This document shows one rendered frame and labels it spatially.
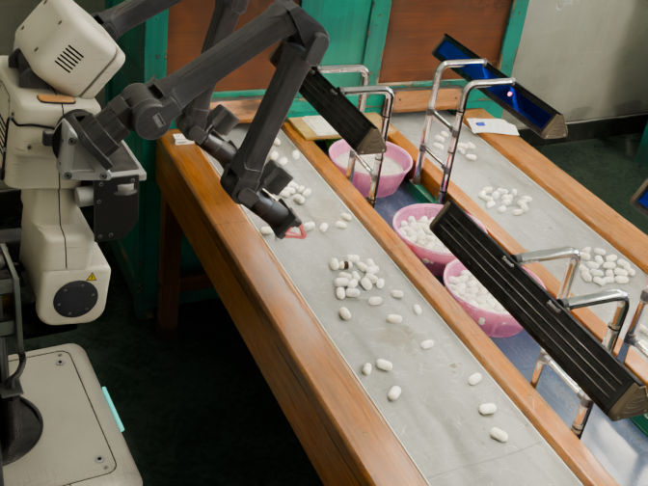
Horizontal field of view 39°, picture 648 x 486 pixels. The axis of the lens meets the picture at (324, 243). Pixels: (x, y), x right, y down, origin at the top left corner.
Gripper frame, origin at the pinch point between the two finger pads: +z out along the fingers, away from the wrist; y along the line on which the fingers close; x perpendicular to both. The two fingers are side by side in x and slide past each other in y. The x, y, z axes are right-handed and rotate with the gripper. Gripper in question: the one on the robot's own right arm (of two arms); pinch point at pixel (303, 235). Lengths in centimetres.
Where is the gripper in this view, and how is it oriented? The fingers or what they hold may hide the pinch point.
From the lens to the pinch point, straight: 222.3
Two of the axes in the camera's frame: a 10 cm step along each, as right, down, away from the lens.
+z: 6.1, 4.7, 6.4
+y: -3.9, -5.2, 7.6
